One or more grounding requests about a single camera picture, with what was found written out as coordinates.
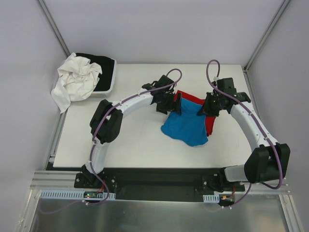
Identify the red t-shirt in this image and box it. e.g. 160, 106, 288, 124
176, 90, 216, 136

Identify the blue t-shirt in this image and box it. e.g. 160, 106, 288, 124
161, 98, 208, 147

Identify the white laundry basket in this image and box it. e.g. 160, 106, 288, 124
52, 57, 118, 100

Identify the white t-shirt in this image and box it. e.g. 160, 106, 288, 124
51, 53, 102, 113

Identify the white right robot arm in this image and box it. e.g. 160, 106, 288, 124
197, 77, 291, 191

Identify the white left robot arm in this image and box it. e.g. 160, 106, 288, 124
82, 75, 182, 188

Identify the black t-shirt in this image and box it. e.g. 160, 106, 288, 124
76, 53, 116, 92

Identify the black robot base mount plate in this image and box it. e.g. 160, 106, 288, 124
74, 167, 245, 202

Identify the white slotted cable duct right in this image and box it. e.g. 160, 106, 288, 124
203, 194, 220, 203

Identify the white slotted cable duct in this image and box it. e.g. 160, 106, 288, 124
203, 194, 220, 203
40, 190, 116, 201

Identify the aluminium frame post right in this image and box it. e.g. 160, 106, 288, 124
243, 0, 293, 73

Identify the aluminium frame post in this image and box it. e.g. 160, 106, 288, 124
243, 0, 293, 73
36, 0, 70, 57

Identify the aluminium frame post left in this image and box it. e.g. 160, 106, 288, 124
36, 0, 70, 57

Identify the aluminium table edge rail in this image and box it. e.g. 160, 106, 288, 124
30, 170, 293, 195

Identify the white slotted cable duct left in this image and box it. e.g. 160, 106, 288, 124
40, 190, 116, 201

